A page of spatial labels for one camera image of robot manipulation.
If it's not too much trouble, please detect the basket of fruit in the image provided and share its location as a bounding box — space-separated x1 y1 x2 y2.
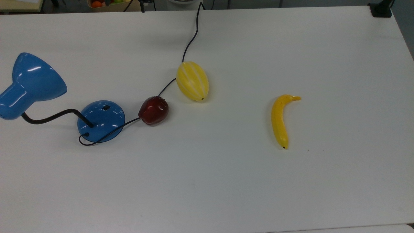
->
87 0 132 12

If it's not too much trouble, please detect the yellow striped melon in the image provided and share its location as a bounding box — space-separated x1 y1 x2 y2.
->
176 61 210 102

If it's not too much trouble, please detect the yellow banana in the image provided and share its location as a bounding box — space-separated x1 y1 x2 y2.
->
271 94 302 150

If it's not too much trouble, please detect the wooden side table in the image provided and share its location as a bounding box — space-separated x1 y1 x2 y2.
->
0 0 44 13

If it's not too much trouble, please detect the red apple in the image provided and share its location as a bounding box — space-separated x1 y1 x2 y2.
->
138 96 169 125

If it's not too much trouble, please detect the blue desk lamp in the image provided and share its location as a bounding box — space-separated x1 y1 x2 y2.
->
0 52 126 143

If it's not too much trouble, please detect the black lamp power cable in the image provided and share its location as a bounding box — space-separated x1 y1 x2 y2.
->
79 2 205 146

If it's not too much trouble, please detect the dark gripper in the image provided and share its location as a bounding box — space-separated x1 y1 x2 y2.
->
138 0 153 13

